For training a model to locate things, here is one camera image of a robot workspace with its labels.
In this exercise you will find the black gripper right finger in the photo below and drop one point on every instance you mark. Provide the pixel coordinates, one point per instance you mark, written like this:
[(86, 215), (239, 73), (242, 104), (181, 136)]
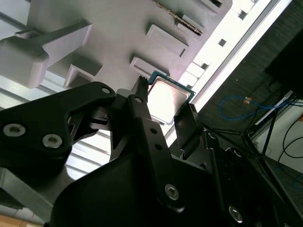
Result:
[(189, 127)]

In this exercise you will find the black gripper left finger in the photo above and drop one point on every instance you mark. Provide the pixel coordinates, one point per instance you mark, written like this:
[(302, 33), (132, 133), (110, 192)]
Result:
[(35, 123)]

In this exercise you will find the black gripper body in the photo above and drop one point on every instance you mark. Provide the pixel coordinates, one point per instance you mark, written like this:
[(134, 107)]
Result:
[(123, 189)]

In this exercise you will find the silver CPU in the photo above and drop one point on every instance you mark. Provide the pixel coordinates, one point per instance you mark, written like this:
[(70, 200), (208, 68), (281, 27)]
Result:
[(165, 97)]

